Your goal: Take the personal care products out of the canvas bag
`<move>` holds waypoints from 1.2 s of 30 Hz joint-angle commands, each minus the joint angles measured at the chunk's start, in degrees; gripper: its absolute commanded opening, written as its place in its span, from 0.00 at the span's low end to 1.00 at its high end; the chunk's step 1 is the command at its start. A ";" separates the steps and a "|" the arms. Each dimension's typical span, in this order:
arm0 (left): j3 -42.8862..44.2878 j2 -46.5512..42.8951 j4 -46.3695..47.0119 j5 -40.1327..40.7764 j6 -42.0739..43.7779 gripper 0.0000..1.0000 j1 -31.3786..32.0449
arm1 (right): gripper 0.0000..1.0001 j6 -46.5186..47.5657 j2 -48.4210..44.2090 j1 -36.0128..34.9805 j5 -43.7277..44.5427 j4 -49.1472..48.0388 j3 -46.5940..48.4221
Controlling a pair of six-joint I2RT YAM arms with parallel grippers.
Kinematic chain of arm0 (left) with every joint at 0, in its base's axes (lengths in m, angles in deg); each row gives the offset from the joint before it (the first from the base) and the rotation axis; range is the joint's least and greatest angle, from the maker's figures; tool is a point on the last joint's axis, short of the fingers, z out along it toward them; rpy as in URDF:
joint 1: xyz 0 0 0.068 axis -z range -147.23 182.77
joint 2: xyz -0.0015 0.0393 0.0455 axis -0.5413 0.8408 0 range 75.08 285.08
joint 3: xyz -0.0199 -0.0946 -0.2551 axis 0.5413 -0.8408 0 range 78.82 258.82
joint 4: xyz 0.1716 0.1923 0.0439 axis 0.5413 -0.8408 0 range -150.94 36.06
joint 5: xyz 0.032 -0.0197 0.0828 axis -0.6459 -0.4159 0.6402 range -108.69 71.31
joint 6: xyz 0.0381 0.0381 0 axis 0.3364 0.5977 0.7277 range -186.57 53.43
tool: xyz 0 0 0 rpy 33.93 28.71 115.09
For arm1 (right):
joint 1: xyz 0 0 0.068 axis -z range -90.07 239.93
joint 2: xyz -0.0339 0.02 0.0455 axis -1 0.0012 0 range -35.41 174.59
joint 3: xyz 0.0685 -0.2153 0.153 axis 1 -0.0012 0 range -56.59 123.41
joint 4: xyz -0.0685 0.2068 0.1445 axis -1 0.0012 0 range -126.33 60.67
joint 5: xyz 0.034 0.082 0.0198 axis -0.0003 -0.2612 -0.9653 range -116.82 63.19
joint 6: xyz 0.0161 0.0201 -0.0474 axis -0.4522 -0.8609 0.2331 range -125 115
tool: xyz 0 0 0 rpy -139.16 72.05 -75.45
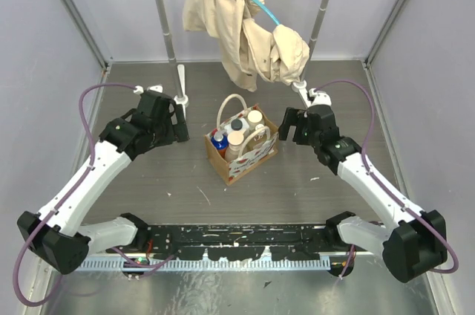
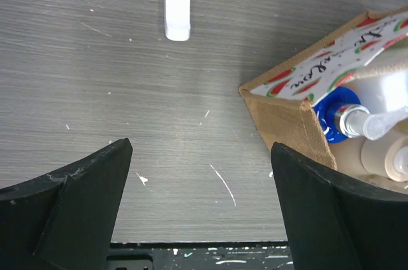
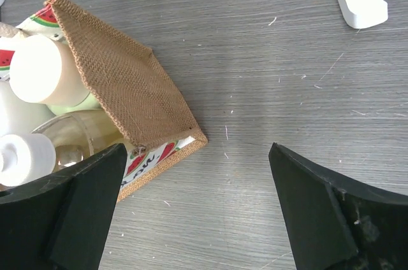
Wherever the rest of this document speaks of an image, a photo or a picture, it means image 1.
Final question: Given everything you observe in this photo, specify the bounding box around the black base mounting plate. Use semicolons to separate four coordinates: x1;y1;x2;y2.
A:
120;224;350;262

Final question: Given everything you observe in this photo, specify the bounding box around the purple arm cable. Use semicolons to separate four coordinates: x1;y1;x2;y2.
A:
13;82;175;308
315;79;459;275

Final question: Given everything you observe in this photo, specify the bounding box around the slotted cable duct strip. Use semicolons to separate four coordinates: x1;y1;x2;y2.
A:
76;253;331;272

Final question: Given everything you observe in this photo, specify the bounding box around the orange bottle blue pump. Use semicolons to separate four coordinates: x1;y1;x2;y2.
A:
211;131;229;158

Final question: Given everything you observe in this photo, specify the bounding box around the white square bottle black cap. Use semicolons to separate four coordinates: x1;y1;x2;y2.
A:
223;117;249;137

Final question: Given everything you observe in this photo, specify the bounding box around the left aluminium frame post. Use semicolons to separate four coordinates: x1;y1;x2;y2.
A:
60;0;109;70

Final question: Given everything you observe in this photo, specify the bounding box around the teal clothes hanger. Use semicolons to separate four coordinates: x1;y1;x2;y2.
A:
250;0;281;26

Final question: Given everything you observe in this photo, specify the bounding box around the pale green cylindrical bottle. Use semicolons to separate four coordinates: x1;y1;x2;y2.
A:
246;109;264;131

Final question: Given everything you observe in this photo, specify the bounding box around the beige jacket on hanger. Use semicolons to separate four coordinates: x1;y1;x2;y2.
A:
183;0;309;92

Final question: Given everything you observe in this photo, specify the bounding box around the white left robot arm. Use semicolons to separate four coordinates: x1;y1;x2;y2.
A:
17;89;189;275

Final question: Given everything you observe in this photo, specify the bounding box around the beige bottle wide cap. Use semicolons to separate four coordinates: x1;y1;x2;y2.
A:
225;131;245;163

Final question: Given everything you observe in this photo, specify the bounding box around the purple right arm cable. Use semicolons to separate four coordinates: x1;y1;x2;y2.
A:
315;79;459;275

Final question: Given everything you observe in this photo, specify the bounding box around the right aluminium frame post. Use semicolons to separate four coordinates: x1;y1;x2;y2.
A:
364;0;409;68

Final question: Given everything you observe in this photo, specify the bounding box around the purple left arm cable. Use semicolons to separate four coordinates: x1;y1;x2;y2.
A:
13;82;175;308

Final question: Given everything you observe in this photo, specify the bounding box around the watermelon print canvas bag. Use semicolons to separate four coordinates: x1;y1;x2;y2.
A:
204;94;278;186

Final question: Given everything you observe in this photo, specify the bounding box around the aluminium frame post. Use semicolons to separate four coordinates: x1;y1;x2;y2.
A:
60;0;109;70
364;0;409;68

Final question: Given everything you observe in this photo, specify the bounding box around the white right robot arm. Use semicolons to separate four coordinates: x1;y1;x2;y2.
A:
278;105;448;283

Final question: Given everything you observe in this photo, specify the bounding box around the clear amber bottle white cap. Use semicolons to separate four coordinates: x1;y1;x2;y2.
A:
246;123;268;152

